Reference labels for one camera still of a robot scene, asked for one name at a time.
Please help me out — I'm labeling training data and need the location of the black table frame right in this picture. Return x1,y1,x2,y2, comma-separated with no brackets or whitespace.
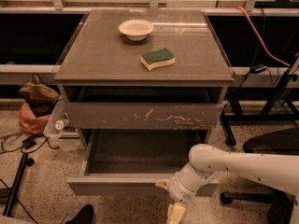
221,58,299,146

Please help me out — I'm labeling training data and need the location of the black office chair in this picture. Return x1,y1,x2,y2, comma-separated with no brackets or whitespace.
220,128,299,224

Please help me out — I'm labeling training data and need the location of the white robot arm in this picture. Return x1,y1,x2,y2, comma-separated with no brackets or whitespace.
156,144,299,224

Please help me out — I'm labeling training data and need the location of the white bowl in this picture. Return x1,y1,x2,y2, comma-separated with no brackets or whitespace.
119,20,154,41

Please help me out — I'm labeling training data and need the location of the black stand leg left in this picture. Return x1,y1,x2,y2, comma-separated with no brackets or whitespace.
0,154,35,217

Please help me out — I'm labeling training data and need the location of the grey drawer cabinet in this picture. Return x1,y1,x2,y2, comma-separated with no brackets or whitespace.
54,9,234,143

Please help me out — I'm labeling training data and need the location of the orange cable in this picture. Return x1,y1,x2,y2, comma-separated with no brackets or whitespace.
235,5,299,70

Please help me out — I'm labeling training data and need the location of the brown and orange cloth bag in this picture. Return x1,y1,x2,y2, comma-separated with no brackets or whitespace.
18,74,60,134

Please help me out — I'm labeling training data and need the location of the black power adapter on floor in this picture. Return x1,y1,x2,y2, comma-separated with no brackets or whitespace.
21,136,36,149

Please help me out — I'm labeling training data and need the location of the black power brick on ledge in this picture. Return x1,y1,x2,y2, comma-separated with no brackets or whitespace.
250,64,267,74

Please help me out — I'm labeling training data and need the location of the scratched grey upper drawer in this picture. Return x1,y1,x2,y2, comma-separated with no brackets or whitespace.
65,102,222,130

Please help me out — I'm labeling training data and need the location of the green and yellow sponge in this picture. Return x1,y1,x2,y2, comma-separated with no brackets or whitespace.
140,48,176,71

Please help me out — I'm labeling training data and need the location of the clear plastic storage bin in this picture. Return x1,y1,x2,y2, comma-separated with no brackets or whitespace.
44,100,84,151

